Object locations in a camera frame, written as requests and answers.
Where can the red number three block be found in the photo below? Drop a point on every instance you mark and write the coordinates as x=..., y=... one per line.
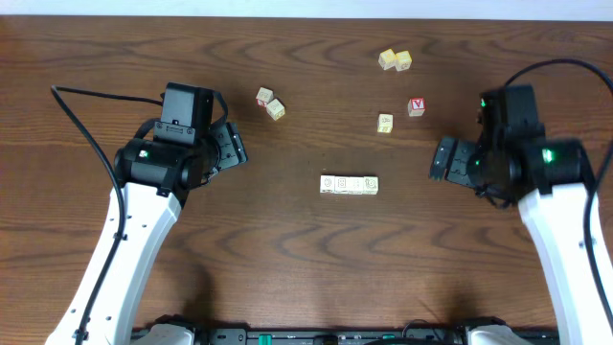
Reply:
x=264, y=96

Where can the yellow letter block right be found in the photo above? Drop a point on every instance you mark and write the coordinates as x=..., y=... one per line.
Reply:
x=403, y=61

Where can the yellow letter block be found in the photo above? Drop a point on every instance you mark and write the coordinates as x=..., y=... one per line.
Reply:
x=387, y=59
x=403, y=61

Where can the green edged wooden block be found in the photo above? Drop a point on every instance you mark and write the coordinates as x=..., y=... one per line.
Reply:
x=327, y=184

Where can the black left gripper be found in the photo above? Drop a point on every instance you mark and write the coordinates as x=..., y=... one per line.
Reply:
x=230, y=145

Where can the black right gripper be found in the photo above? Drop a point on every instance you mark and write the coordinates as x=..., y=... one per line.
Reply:
x=458, y=172

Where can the blue letter X block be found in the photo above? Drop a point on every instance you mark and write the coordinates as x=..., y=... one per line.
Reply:
x=341, y=185

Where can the red letter V block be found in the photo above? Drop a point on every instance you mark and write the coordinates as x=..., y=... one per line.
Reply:
x=416, y=107

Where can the yellow letter block left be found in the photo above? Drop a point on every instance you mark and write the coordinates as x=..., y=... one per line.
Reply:
x=387, y=59

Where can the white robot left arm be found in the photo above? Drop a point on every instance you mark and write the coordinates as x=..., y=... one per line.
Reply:
x=152, y=176

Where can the yellow picture block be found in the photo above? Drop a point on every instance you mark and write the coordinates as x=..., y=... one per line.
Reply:
x=385, y=123

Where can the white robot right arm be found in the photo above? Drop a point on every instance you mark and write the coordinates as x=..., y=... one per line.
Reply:
x=555, y=191

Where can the red edged wooden block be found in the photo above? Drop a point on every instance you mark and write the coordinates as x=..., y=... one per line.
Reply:
x=356, y=185

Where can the umbrella picture block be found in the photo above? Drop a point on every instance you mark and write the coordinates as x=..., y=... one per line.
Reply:
x=275, y=109

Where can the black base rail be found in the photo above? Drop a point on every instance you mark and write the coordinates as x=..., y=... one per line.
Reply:
x=173, y=329

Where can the blue edged picture block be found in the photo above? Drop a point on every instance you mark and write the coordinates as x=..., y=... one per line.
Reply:
x=371, y=185

